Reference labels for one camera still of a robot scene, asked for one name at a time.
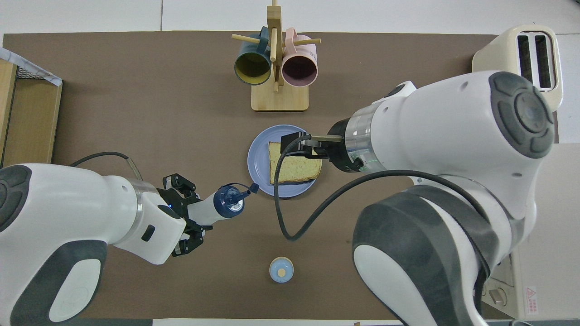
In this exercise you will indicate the wooden mug rack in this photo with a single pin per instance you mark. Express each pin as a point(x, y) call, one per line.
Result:
point(281, 102)

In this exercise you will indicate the dark teal mug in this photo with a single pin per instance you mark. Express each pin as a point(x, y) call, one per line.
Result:
point(251, 68)

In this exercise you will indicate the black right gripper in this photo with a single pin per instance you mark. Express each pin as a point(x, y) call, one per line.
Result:
point(337, 151)

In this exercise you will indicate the toasted bread slice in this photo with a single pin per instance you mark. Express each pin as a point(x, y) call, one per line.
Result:
point(294, 170)

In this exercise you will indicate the cream two-slot toaster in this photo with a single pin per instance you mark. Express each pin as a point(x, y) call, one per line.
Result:
point(491, 54)

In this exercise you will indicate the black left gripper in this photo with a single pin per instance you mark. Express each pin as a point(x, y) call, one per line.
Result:
point(179, 208)

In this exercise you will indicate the white toaster oven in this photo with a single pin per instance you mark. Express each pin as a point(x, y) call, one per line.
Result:
point(557, 226)

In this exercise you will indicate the seasoning bottle with blue cap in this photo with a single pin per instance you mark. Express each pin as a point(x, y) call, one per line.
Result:
point(229, 202)

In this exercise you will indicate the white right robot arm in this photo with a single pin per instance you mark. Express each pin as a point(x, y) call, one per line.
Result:
point(430, 127)

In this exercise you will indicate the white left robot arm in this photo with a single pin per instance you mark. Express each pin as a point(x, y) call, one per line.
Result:
point(54, 208)

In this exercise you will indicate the brown table mat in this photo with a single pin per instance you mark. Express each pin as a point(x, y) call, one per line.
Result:
point(204, 136)

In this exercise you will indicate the blue round plate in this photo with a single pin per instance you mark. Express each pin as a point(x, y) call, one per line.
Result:
point(258, 163)

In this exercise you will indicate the pink ribbed mug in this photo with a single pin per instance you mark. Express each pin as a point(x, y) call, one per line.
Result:
point(299, 70)

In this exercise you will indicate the blue call bell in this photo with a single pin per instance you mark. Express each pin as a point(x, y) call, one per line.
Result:
point(281, 270)

